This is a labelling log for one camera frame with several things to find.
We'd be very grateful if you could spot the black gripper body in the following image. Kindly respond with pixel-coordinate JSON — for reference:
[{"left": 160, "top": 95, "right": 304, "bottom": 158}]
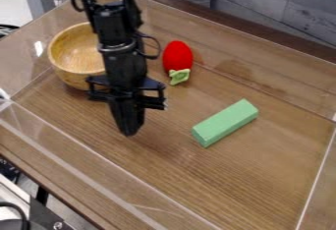
[{"left": 86, "top": 75, "right": 167, "bottom": 110}]

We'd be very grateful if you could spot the clear acrylic enclosure wall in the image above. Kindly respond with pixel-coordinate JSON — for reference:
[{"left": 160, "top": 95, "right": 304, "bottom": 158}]
[{"left": 0, "top": 0, "right": 336, "bottom": 230}]

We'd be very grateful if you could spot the black metal table leg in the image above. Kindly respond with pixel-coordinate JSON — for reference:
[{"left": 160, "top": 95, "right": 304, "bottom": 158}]
[{"left": 36, "top": 187, "right": 48, "bottom": 205}]

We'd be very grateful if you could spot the brown wooden bowl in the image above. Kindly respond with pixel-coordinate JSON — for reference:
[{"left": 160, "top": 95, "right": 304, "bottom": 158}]
[{"left": 47, "top": 22, "right": 106, "bottom": 90}]

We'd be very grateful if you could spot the green foam stick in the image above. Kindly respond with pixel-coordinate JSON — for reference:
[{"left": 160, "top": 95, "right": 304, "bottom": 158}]
[{"left": 192, "top": 99, "right": 259, "bottom": 147}]

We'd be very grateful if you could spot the red toy strawberry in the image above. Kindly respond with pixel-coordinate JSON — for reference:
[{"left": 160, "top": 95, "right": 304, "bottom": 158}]
[{"left": 163, "top": 40, "right": 194, "bottom": 86}]

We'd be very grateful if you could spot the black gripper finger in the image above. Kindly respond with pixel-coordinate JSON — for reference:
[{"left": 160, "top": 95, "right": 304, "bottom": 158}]
[
  {"left": 108, "top": 99, "right": 127, "bottom": 135},
  {"left": 126, "top": 100, "right": 146, "bottom": 136}
]

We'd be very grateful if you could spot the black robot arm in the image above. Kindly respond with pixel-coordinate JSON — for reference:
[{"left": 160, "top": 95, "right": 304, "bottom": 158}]
[{"left": 71, "top": 0, "right": 166, "bottom": 136}]

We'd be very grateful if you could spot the black cable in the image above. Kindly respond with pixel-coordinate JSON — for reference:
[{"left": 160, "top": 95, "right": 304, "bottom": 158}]
[{"left": 0, "top": 201, "right": 31, "bottom": 230}]

